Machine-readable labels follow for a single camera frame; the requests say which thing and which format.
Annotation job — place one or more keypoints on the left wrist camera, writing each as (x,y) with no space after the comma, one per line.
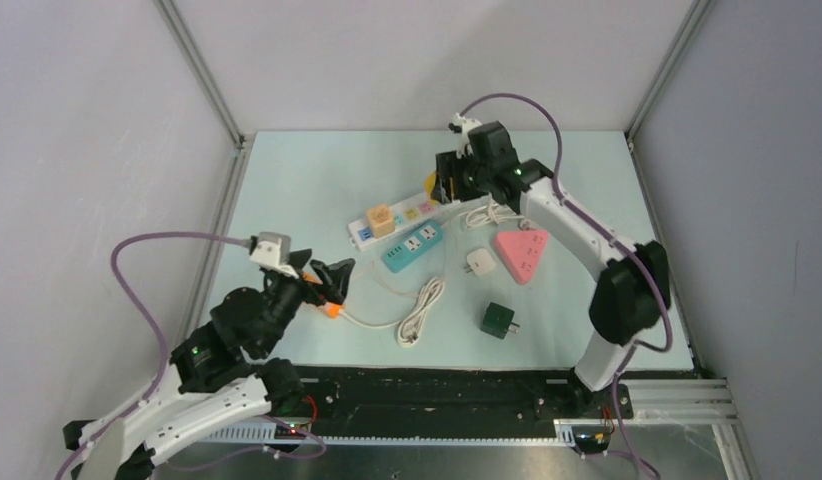
(271,251)

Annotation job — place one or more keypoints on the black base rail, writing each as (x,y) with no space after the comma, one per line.
(446,404)

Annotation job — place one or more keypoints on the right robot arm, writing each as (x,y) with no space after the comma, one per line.
(632,291)

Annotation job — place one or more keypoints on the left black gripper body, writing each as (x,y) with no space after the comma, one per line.
(311,292)

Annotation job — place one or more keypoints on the pink triangular power strip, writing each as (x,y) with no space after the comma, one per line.
(520,252)

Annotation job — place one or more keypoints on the blue power strip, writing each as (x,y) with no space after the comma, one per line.
(418,243)

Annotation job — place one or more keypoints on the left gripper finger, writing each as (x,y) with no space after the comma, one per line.
(336,278)
(299,259)

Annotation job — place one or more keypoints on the dark green plug adapter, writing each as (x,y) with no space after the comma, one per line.
(498,321)

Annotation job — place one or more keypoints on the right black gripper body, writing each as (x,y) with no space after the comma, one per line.
(461,170)

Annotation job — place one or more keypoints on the right circuit board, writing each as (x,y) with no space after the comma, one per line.
(590,443)

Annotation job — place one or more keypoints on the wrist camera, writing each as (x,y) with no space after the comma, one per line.
(271,251)
(461,125)

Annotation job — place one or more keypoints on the left circuit board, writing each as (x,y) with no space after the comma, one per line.
(291,432)

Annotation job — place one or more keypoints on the beige cube plug adapter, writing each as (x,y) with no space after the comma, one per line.
(380,220)

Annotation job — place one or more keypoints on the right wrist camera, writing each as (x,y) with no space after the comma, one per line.
(461,125)

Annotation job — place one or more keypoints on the orange power strip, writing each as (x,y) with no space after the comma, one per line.
(329,309)

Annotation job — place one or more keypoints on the white plug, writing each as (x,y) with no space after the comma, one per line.
(480,262)

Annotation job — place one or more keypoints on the white multicolour power strip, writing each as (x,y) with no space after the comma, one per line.
(409,213)

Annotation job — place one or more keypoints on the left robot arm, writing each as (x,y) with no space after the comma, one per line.
(223,372)

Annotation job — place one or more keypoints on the circuit board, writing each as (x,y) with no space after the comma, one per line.
(590,443)
(291,432)

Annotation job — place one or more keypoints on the yellow cube plug adapter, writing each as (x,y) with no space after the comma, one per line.
(431,184)

